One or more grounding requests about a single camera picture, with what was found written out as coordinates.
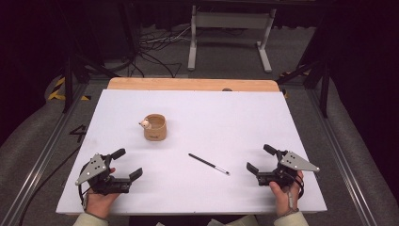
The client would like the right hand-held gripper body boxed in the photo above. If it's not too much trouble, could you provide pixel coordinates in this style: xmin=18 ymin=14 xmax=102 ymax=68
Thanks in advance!
xmin=256 ymin=150 xmax=321 ymax=189

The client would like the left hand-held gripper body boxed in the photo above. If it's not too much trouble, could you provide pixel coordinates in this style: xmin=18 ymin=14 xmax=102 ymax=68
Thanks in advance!
xmin=74 ymin=153 xmax=132 ymax=196

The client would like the round wooden pen holder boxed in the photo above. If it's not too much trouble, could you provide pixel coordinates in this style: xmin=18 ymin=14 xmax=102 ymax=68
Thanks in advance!
xmin=143 ymin=113 xmax=168 ymax=142

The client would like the black pen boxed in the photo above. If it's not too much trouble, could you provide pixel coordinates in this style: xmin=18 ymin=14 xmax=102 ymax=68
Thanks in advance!
xmin=187 ymin=153 xmax=231 ymax=176

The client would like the person's left hand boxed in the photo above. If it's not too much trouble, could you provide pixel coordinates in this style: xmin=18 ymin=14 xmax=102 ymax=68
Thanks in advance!
xmin=84 ymin=168 xmax=121 ymax=219

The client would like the person's right hand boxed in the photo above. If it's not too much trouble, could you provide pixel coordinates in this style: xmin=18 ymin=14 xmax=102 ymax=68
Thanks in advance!
xmin=268 ymin=170 xmax=305 ymax=218

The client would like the person's pale clothing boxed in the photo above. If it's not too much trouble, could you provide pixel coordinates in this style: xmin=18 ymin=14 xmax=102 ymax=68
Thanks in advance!
xmin=205 ymin=214 xmax=260 ymax=226

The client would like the white table mat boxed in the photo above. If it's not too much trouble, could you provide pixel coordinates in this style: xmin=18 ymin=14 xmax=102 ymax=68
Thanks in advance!
xmin=56 ymin=89 xmax=328 ymax=217

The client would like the yellow black floor tape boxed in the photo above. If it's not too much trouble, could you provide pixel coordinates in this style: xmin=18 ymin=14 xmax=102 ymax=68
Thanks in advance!
xmin=46 ymin=76 xmax=92 ymax=103

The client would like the black metal stand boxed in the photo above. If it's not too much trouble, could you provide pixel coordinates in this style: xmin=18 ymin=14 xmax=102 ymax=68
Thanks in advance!
xmin=56 ymin=0 xmax=120 ymax=114
xmin=276 ymin=46 xmax=331 ymax=119

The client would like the wooden table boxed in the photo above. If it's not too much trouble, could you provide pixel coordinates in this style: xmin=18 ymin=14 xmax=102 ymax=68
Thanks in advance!
xmin=106 ymin=77 xmax=280 ymax=93

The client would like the white metal stand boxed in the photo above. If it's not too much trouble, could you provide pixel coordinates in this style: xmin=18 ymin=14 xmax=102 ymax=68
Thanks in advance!
xmin=186 ymin=5 xmax=278 ymax=74

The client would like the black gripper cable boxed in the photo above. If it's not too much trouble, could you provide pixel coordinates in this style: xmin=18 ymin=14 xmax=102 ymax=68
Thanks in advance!
xmin=18 ymin=146 xmax=83 ymax=226
xmin=286 ymin=170 xmax=306 ymax=202

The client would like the aluminium floor rail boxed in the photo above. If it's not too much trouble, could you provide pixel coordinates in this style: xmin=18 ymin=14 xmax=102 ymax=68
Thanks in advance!
xmin=305 ymin=88 xmax=382 ymax=226
xmin=0 ymin=82 xmax=90 ymax=226

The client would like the bundle of floor cables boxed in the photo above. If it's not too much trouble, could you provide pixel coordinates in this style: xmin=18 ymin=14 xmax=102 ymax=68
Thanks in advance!
xmin=128 ymin=24 xmax=193 ymax=79

